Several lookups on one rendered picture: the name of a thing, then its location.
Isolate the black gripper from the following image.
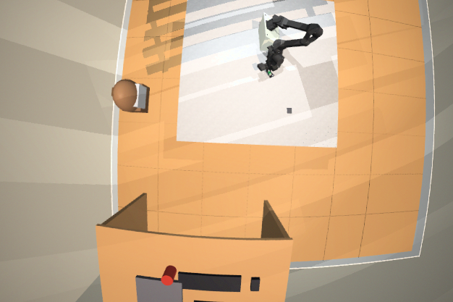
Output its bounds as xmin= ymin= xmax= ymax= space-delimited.
xmin=258 ymin=57 xmax=273 ymax=73

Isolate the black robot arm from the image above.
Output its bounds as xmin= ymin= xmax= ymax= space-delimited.
xmin=265 ymin=15 xmax=323 ymax=72

